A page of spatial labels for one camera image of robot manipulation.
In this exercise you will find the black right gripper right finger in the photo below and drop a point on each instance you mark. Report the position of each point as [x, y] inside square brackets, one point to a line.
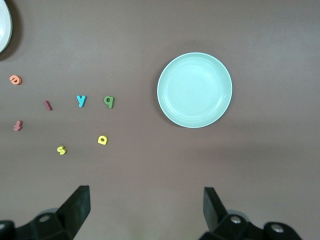
[212, 207]

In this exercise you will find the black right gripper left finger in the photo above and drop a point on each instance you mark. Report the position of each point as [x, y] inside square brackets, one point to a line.
[75, 207]

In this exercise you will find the yellow foam letter a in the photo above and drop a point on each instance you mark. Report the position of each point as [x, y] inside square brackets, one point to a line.
[103, 143]

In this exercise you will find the teal foam letter y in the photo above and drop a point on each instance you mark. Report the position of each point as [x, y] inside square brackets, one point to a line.
[81, 103]

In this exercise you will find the green foam letter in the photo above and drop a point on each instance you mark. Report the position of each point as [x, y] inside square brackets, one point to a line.
[111, 103]

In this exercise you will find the yellow foam letter s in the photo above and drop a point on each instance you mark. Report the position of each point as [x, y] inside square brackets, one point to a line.
[61, 150]

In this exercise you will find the pink foam letter f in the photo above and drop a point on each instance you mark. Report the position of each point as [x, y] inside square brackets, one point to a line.
[18, 126]

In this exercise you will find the dark red foam letter l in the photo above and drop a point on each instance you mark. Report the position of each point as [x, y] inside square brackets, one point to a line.
[48, 105]

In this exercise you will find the green plate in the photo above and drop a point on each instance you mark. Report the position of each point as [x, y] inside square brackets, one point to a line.
[195, 90]

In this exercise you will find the orange foam letter e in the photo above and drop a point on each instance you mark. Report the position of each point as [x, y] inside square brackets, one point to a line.
[20, 80]

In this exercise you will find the beige plate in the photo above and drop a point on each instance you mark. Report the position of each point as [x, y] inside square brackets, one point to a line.
[3, 25]

